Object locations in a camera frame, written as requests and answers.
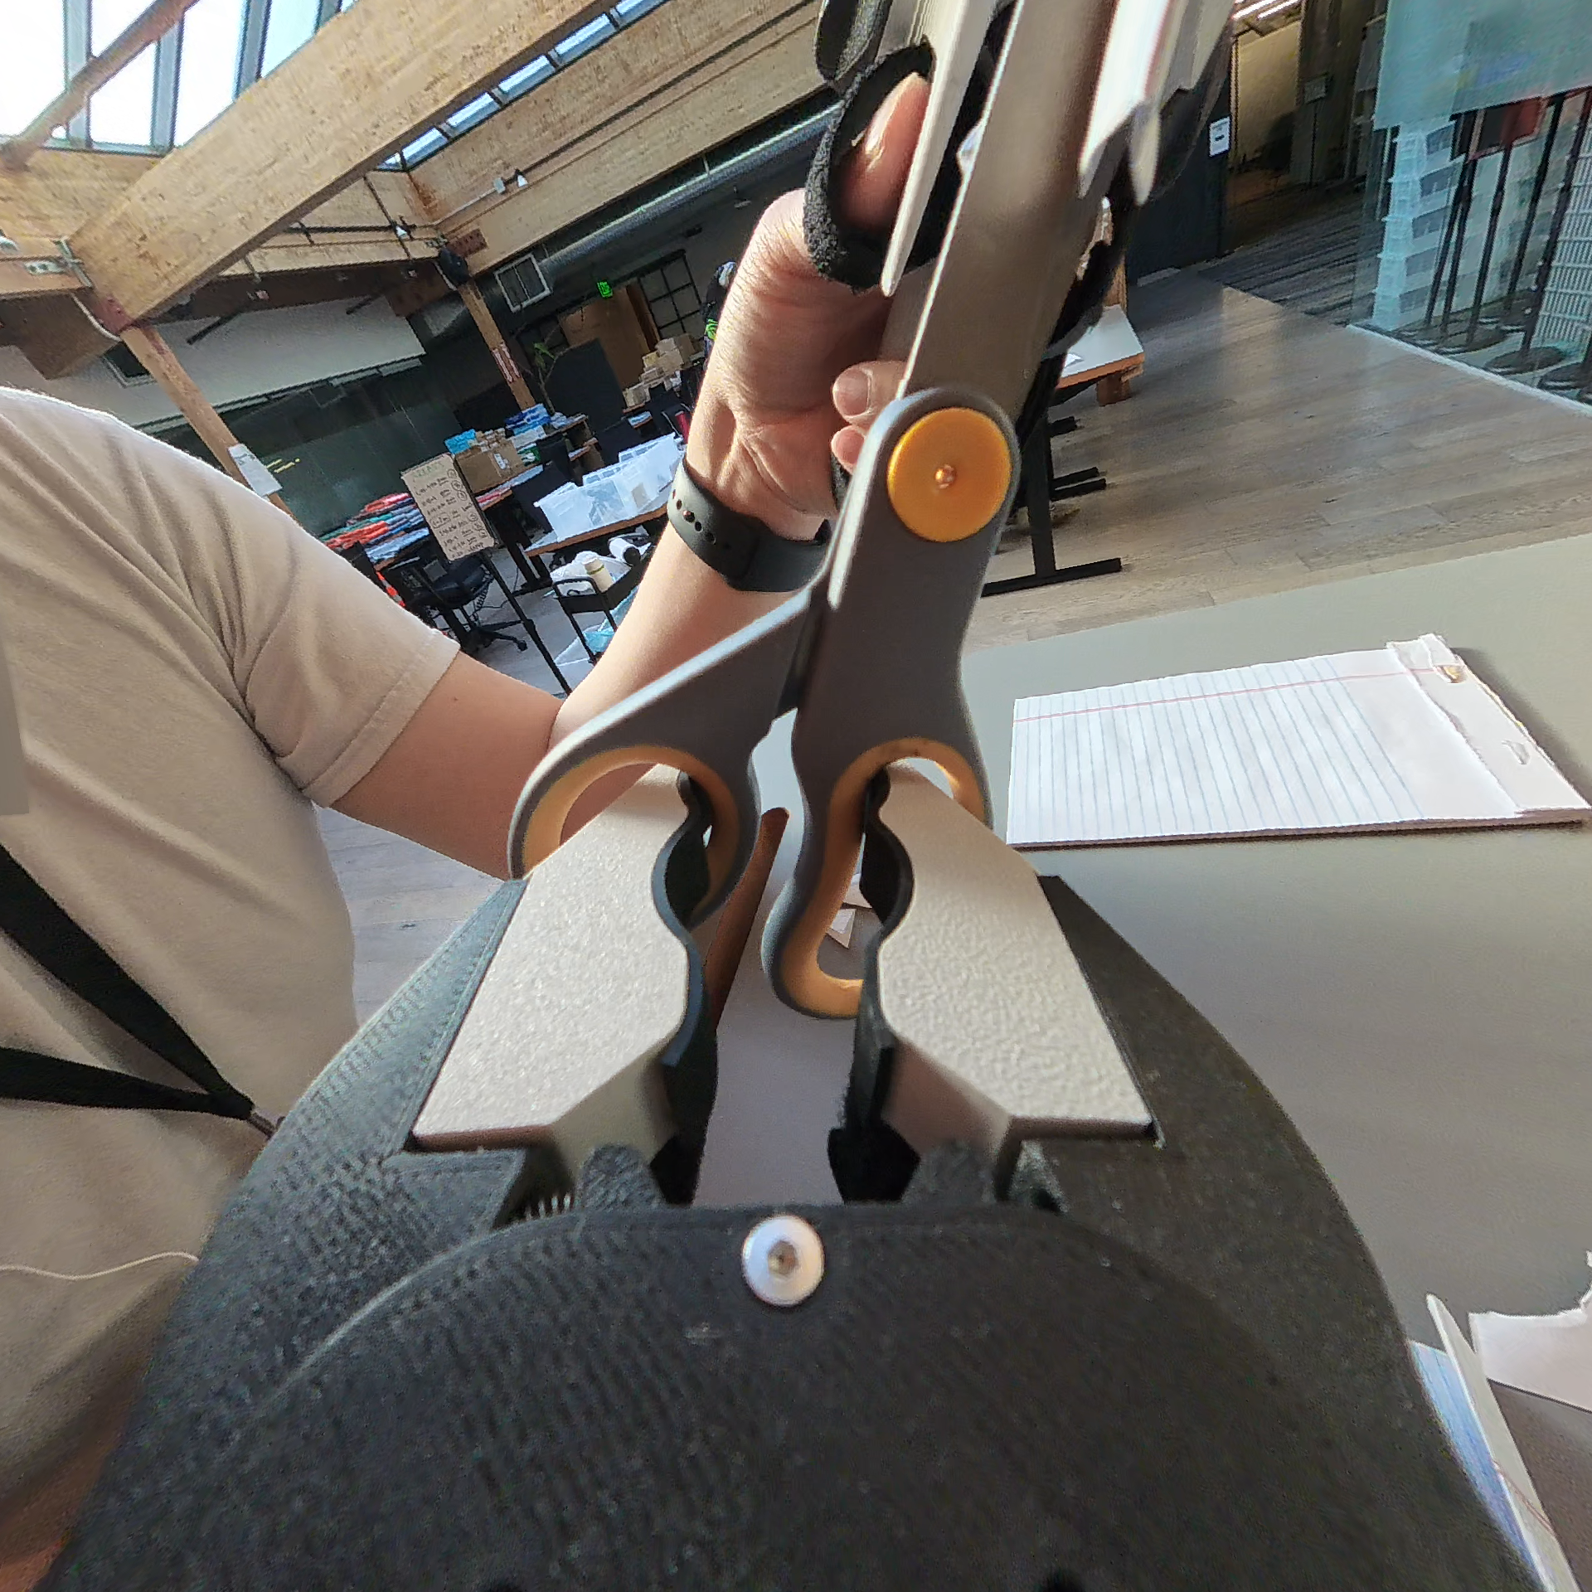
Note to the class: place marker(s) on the grey desk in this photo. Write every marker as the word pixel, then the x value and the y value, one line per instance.
pixel 1306 995

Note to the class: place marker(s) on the row of black floor stands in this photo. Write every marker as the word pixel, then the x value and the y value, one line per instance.
pixel 1480 249

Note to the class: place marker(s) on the black utility cart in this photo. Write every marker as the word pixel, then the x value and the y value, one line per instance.
pixel 597 597

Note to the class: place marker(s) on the black smartwatch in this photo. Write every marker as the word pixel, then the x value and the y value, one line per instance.
pixel 734 541

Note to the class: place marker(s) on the lined paper pad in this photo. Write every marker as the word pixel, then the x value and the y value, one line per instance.
pixel 1518 1456

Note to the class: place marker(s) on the white table black legs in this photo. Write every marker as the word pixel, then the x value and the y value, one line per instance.
pixel 1113 342

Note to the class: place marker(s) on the table with plastic bins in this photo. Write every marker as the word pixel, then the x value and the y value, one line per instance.
pixel 610 498

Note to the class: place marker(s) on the person's left forearm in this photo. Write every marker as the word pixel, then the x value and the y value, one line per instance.
pixel 597 672

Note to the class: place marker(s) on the white lined legal pad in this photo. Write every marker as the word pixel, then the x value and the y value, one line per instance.
pixel 1244 747

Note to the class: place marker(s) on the cardboard sign board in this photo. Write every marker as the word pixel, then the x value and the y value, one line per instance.
pixel 450 507

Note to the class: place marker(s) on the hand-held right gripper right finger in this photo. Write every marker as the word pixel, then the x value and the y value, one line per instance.
pixel 995 995

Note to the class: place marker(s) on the stack of colourful clothing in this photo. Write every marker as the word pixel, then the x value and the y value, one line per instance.
pixel 373 519

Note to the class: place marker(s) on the grey orange scissors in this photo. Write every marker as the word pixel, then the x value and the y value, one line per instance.
pixel 871 622

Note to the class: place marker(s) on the person's left hand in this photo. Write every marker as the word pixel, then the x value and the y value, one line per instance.
pixel 771 361

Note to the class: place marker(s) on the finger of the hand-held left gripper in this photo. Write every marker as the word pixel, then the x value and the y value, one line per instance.
pixel 1157 75

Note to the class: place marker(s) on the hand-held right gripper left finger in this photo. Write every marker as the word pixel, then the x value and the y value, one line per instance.
pixel 548 995

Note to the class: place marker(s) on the black office chair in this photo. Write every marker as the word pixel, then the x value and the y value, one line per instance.
pixel 460 597

